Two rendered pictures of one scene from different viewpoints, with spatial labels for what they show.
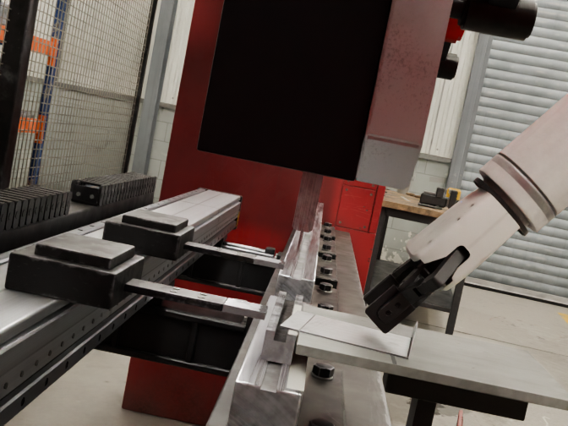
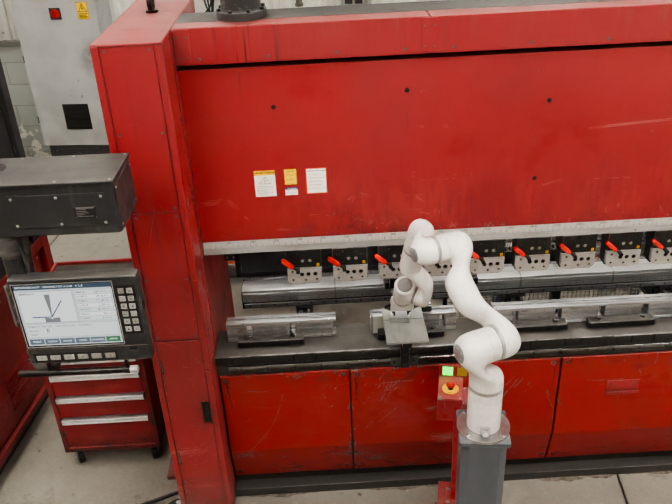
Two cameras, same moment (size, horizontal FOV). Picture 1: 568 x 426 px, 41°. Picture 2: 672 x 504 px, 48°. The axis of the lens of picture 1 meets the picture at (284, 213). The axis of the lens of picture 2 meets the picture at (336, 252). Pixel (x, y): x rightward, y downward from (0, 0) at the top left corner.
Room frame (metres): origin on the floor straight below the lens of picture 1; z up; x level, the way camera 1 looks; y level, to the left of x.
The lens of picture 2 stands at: (0.35, -2.88, 2.90)
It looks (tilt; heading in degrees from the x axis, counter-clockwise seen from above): 29 degrees down; 87
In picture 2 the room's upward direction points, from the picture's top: 3 degrees counter-clockwise
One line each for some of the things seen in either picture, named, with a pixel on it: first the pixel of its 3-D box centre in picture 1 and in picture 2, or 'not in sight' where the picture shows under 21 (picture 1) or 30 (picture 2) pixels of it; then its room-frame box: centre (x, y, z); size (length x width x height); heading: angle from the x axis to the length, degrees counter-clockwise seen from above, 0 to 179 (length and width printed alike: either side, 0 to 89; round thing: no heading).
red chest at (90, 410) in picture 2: not in sight; (109, 364); (-0.69, 0.39, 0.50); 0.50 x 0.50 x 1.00; 88
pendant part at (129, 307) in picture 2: not in sight; (86, 312); (-0.44, -0.54, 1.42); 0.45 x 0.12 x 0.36; 177
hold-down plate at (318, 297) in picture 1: (323, 308); (533, 325); (1.40, -0.11, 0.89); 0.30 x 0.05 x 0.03; 178
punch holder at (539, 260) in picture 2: not in sight; (530, 250); (1.37, -0.05, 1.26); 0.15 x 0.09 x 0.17; 178
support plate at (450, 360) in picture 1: (423, 352); (404, 325); (0.79, -0.17, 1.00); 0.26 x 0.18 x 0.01; 88
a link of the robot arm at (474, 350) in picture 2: not in sight; (479, 361); (0.94, -0.86, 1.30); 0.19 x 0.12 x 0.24; 19
